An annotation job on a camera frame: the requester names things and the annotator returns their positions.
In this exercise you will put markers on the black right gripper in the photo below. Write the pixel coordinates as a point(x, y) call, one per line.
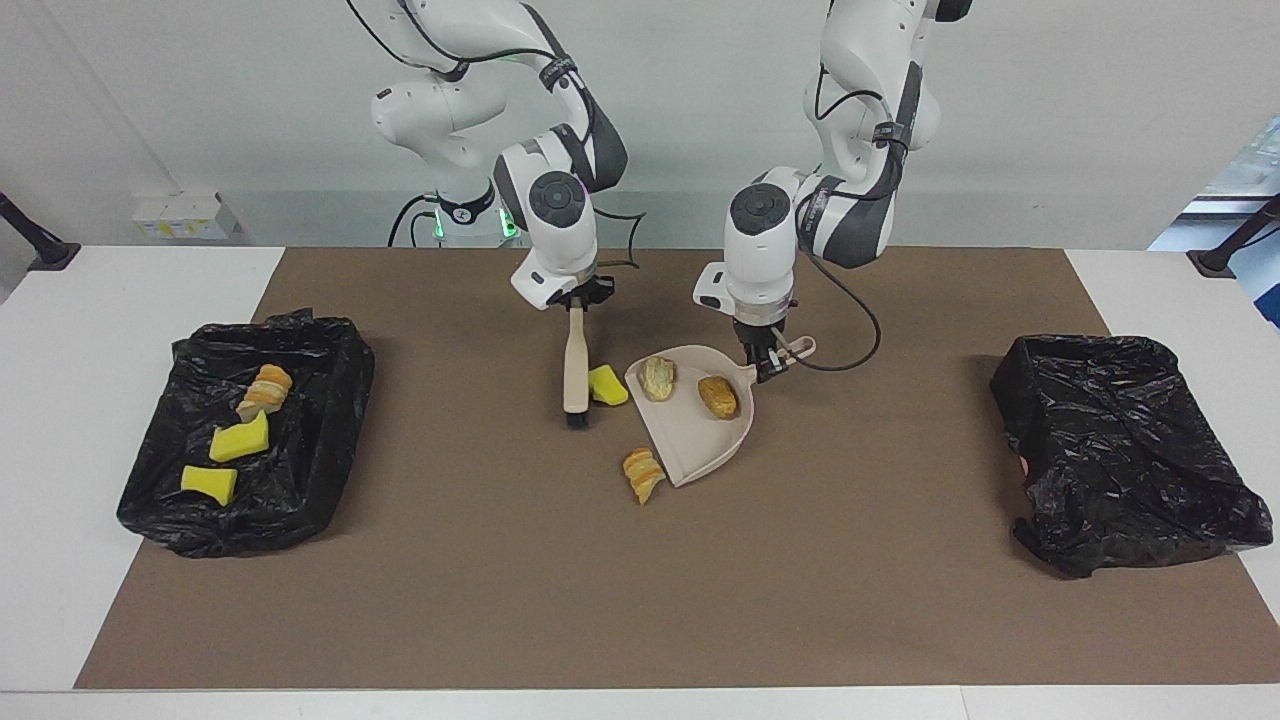
point(585, 293)

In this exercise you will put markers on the brown table mat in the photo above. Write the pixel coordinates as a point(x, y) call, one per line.
point(600, 620)

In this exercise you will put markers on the bin lined with black bag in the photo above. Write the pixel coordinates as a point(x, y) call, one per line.
point(320, 440)
point(1120, 460)

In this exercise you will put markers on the white power strip box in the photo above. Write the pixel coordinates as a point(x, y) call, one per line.
point(185, 215)

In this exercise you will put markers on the round brown bun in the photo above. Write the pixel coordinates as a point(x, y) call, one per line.
point(717, 397)

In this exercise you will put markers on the yellow sponge piece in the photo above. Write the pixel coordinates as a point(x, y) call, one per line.
point(608, 387)
point(210, 484)
point(240, 440)

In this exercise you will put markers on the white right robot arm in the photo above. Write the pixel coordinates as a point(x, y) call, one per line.
point(560, 210)

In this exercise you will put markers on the small striped croissant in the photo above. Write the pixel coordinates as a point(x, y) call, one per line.
point(643, 475)

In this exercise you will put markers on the black stand foot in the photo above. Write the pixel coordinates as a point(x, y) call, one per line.
point(1230, 248)
point(40, 245)

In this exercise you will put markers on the beige hand brush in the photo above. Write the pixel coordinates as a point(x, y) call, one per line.
point(576, 370)

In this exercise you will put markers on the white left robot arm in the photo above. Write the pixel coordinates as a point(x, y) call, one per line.
point(760, 250)

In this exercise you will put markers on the bread chunk with tan crust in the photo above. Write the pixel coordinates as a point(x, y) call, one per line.
point(265, 390)

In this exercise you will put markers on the beige plastic dustpan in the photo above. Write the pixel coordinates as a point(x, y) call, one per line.
point(695, 435)

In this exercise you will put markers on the pale flaky pastry piece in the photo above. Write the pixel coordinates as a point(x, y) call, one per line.
point(658, 378)

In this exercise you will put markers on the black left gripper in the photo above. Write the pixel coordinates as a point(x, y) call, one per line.
point(763, 335)

